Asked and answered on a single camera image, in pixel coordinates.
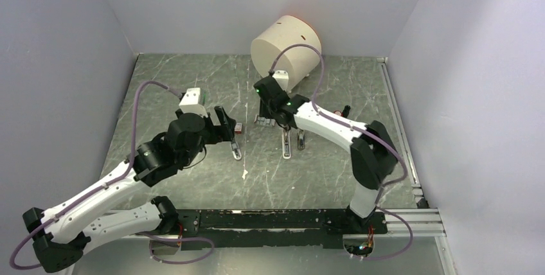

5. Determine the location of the white red staple box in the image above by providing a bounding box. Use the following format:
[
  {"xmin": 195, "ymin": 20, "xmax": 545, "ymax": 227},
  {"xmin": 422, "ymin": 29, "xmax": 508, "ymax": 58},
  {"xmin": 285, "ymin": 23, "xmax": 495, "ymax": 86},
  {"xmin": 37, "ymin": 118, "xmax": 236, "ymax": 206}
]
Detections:
[{"xmin": 234, "ymin": 122, "xmax": 243, "ymax": 134}]

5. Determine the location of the staple tray with staples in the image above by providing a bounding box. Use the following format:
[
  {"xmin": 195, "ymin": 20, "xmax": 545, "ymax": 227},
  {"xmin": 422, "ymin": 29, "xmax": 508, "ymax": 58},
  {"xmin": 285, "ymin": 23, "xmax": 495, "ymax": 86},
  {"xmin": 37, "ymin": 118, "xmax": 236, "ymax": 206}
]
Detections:
[{"xmin": 254, "ymin": 115, "xmax": 276, "ymax": 127}]

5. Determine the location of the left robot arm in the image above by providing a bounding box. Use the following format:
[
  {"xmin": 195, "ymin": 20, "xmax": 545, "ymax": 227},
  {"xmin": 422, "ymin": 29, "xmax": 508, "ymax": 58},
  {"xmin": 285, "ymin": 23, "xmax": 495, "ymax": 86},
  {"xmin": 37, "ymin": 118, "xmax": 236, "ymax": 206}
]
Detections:
[{"xmin": 22, "ymin": 106, "xmax": 237, "ymax": 273}]

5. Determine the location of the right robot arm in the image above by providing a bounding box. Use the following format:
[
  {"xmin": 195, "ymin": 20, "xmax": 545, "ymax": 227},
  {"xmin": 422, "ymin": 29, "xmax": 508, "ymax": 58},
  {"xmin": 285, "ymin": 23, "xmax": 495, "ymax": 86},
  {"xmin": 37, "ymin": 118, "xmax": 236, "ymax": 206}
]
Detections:
[{"xmin": 253, "ymin": 76, "xmax": 399, "ymax": 233}]

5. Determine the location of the cream cylindrical stool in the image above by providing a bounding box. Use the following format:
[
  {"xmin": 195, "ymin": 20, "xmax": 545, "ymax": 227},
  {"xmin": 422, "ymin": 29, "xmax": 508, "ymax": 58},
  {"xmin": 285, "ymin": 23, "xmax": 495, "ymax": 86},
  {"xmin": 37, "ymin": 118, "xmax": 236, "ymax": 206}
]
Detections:
[{"xmin": 250, "ymin": 14, "xmax": 322, "ymax": 93}]

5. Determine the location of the small black cylinder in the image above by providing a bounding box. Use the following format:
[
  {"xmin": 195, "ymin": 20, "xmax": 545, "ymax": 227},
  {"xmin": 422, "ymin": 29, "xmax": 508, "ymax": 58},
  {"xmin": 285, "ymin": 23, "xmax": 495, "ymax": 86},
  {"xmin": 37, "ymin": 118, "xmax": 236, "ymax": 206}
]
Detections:
[{"xmin": 341, "ymin": 105, "xmax": 352, "ymax": 118}]

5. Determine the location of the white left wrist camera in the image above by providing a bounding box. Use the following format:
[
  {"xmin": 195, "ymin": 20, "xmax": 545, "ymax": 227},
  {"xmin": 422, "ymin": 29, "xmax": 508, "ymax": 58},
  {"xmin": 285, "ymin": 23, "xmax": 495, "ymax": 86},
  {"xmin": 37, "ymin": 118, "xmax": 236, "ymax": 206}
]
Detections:
[{"xmin": 179, "ymin": 87, "xmax": 208, "ymax": 118}]

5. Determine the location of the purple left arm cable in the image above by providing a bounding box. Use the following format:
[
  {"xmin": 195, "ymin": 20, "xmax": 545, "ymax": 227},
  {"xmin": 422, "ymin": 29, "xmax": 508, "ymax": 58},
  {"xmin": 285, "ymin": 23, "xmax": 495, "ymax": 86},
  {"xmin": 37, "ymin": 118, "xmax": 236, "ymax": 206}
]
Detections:
[{"xmin": 9, "ymin": 80, "xmax": 216, "ymax": 271}]

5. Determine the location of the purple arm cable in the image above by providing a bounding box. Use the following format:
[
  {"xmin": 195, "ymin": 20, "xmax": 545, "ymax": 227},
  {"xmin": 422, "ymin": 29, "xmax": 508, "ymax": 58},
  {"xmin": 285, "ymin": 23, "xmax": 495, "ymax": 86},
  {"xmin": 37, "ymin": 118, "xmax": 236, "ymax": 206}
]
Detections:
[
  {"xmin": 9, "ymin": 80, "xmax": 216, "ymax": 271},
  {"xmin": 268, "ymin": 44, "xmax": 415, "ymax": 262}
]

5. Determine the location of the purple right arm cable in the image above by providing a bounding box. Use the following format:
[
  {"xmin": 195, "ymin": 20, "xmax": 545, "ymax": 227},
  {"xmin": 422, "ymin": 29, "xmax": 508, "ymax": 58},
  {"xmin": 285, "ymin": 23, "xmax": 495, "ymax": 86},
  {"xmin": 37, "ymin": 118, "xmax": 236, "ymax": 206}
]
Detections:
[{"xmin": 268, "ymin": 44, "xmax": 415, "ymax": 262}]

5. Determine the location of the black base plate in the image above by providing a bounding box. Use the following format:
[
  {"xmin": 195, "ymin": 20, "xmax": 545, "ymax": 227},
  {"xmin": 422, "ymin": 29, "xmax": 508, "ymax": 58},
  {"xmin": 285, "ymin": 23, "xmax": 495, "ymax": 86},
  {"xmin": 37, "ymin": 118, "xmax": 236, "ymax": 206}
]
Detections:
[{"xmin": 170, "ymin": 209, "xmax": 388, "ymax": 251}]

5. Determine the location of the aluminium rail frame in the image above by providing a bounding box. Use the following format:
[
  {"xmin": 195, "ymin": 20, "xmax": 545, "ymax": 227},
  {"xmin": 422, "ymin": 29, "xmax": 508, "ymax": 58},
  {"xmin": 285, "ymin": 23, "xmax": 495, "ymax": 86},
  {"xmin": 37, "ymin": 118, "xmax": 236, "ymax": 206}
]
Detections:
[{"xmin": 57, "ymin": 53, "xmax": 458, "ymax": 275}]

